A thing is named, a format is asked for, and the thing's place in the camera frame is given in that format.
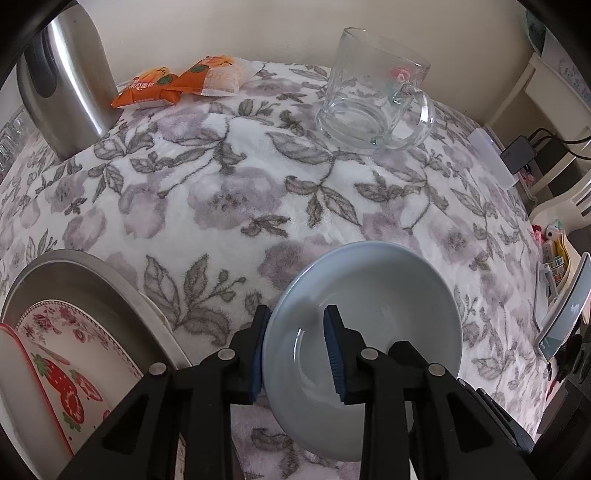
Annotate pale blue ceramic bowl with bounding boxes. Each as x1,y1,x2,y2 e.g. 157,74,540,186
261,240,464,462

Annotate orange snack packet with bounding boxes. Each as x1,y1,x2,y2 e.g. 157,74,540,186
111,67,181,108
167,55,245,97

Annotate clear glass mug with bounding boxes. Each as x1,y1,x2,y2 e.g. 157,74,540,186
315,27,436,153

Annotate stainless steel thermos jug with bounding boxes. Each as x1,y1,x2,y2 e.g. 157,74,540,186
16,1,122,161

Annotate grey power adapter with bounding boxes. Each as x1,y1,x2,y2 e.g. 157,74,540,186
500,135,537,174

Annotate large stainless steel basin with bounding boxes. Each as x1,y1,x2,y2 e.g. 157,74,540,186
0,248,192,467

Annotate white small box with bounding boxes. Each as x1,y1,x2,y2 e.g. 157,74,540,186
468,128,518,191

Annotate white plastic shelf unit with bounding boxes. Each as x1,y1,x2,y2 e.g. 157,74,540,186
485,53,590,233

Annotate floral grey tablecloth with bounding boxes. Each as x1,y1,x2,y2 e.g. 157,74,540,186
0,57,555,480

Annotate strawberry pattern bowl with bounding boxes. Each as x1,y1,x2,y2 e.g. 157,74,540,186
1,325,111,479

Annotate smartphone on stand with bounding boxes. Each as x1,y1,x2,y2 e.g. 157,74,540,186
535,252,590,362

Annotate clear glass tumblers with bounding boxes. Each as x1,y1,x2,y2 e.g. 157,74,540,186
0,106,36,178

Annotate pink floral porcelain plate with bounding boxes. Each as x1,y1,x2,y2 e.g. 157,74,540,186
13,299,146,455

